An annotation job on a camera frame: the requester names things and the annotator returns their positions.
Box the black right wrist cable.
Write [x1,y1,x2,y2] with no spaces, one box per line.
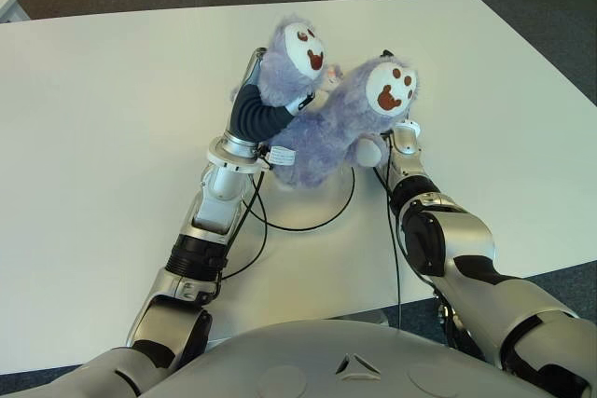
[372,131,407,336]

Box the grey robot torso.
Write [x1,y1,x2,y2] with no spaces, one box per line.
[125,319,503,398]

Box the white plate black rim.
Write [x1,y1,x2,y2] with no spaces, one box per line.
[242,164,356,232]

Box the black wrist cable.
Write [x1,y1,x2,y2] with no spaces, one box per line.
[372,131,407,336]
[216,172,270,282]

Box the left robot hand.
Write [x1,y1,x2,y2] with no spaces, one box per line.
[222,46,314,159]

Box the white neighbouring desk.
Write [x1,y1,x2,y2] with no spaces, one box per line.
[0,0,32,26]

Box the purple plush bunny doll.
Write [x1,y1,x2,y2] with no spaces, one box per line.
[230,15,423,190]

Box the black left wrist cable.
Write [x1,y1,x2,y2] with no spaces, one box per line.
[216,172,270,282]

